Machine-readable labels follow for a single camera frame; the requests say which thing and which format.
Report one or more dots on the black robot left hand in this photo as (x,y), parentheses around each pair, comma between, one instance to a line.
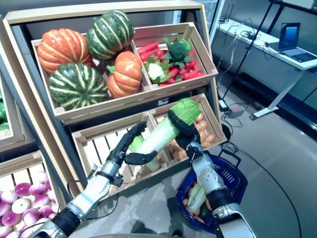
(119,150)

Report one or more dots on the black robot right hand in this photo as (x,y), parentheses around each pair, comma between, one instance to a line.
(189,138)

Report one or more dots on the napa cabbage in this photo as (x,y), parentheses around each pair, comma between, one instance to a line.
(195,198)
(136,145)
(158,138)

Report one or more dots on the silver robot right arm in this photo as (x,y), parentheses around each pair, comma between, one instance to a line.
(210,178)

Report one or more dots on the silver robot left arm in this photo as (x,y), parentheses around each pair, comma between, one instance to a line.
(91,196)

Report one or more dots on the blue plastic shopping basket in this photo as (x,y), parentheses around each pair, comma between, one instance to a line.
(230,176)

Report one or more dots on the wide slatted wooden crate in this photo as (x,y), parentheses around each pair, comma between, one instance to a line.
(99,148)

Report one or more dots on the wooden crate of potatoes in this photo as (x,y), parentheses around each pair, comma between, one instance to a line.
(213,119)

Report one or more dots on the wooden crate of pumpkins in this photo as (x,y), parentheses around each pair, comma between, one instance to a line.
(111,104)

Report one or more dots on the black power brick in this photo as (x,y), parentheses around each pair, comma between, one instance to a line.
(223,105)

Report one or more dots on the orange round fruit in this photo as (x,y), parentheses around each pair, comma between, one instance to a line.
(185,202)

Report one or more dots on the dark green pepper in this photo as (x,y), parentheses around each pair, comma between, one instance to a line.
(204,212)

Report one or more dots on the white cauliflower with leaves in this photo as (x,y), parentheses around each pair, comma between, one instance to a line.
(156,72)

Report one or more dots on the small orange pumpkin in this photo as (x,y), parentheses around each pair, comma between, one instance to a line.
(126,74)

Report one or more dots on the green striped pumpkin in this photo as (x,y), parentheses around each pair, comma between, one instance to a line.
(76,86)
(109,34)

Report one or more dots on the purple onion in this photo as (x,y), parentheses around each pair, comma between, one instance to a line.
(47,184)
(8,196)
(42,199)
(22,189)
(37,189)

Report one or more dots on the pale pink onion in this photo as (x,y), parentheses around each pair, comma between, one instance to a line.
(40,176)

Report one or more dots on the wooden crate of carrots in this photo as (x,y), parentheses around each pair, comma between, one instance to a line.
(205,57)

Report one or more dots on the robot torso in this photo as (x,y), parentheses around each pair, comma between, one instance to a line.
(123,236)

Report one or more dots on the green broccoli head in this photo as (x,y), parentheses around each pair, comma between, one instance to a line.
(179,48)

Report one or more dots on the black stand pole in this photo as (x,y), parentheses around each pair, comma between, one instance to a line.
(247,49)

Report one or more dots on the white onion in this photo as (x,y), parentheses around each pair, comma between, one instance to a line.
(21,205)

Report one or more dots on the large orange pumpkin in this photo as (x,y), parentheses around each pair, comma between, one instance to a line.
(62,49)

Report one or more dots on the green bell pepper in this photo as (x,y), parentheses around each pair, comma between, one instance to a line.
(3,126)
(2,112)

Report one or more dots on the white desk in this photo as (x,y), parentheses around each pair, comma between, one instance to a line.
(260,39)

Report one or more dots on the black router with antennas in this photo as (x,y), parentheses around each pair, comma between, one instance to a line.
(223,21)

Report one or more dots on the open laptop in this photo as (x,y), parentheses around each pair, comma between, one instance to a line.
(288,34)

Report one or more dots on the white box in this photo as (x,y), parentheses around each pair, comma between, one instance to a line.
(297,2)

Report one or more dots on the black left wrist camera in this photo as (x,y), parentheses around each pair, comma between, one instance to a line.
(116,179)

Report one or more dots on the wooden display shelf frame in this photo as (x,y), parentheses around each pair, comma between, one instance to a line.
(99,12)

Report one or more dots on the black wall shelf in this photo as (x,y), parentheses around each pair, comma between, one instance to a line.
(292,10)

